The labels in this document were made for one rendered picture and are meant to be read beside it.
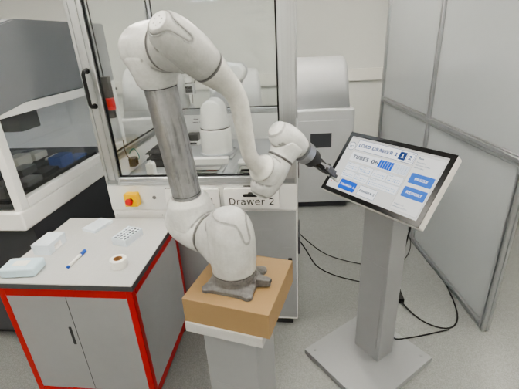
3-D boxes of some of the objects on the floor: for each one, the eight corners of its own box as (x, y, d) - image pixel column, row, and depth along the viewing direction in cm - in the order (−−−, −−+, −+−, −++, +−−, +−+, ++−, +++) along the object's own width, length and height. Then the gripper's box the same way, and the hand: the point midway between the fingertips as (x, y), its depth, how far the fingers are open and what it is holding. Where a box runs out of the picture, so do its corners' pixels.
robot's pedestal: (273, 485, 143) (264, 342, 112) (205, 461, 152) (180, 323, 122) (291, 415, 169) (288, 284, 138) (232, 398, 178) (217, 272, 147)
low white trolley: (161, 414, 172) (130, 285, 142) (42, 406, 180) (-12, 282, 149) (194, 325, 225) (177, 218, 195) (100, 322, 232) (70, 218, 202)
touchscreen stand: (368, 414, 167) (389, 221, 126) (304, 353, 201) (304, 184, 161) (431, 361, 192) (465, 185, 151) (364, 314, 226) (378, 160, 186)
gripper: (323, 150, 138) (354, 176, 154) (301, 143, 148) (331, 168, 164) (314, 167, 138) (345, 191, 154) (293, 159, 148) (323, 182, 163)
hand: (334, 176), depth 156 cm, fingers closed
